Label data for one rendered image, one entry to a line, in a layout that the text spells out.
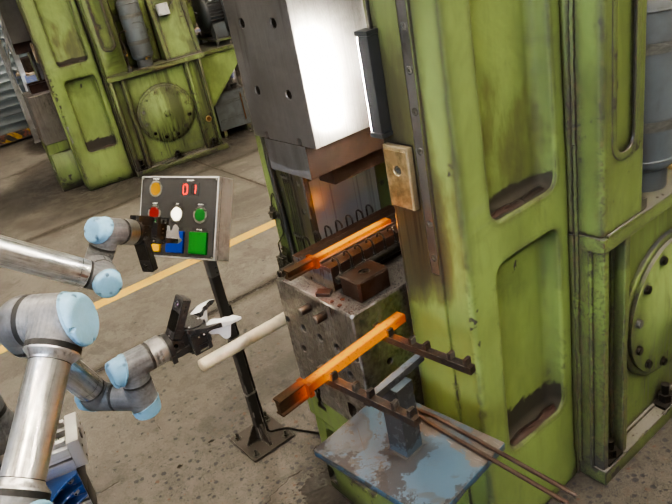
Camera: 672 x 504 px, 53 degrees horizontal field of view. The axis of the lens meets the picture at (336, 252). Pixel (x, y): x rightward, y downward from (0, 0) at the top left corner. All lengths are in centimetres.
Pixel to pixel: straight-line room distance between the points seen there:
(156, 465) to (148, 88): 427
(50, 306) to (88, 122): 518
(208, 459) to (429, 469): 140
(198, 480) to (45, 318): 151
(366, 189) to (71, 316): 119
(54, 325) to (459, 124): 99
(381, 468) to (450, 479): 18
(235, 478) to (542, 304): 140
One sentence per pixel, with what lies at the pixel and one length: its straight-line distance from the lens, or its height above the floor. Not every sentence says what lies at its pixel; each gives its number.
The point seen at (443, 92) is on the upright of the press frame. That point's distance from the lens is 158.
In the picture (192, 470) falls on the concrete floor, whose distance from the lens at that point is 295.
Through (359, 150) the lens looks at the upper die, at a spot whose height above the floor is 129.
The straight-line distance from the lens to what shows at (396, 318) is 179.
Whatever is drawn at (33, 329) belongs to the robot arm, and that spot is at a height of 125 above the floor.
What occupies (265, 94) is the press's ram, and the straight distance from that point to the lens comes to 189.
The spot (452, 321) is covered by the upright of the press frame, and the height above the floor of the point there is 85.
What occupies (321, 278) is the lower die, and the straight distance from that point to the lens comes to 202.
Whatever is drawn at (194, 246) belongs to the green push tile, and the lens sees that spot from 230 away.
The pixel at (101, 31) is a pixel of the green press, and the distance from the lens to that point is 646.
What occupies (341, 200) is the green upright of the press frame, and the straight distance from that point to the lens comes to 227.
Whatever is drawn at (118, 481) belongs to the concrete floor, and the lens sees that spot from 306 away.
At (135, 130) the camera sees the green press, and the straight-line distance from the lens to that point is 663.
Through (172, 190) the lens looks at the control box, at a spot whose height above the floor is 116.
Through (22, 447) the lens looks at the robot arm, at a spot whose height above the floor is 110.
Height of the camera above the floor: 190
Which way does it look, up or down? 27 degrees down
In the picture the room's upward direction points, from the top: 11 degrees counter-clockwise
